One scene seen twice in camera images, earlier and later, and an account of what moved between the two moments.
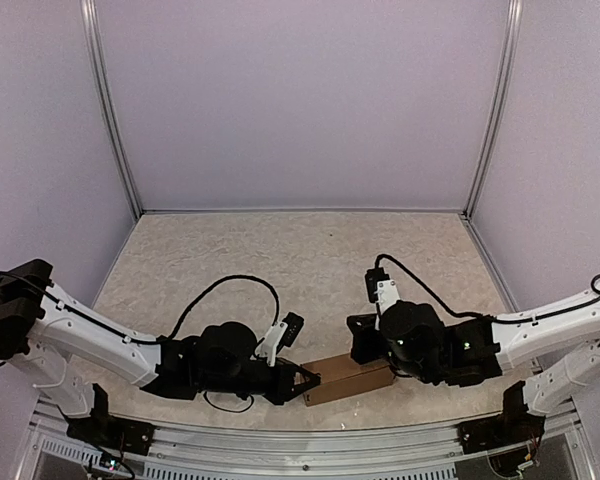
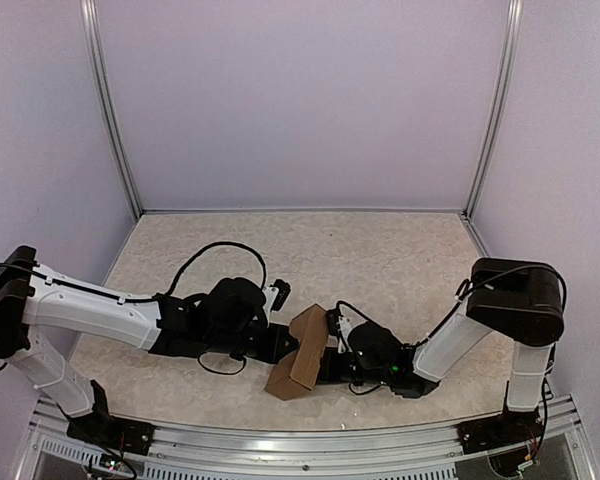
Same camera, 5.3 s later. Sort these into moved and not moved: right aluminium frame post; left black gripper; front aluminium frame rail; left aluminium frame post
Moved: left black gripper
Not moved: left aluminium frame post; front aluminium frame rail; right aluminium frame post
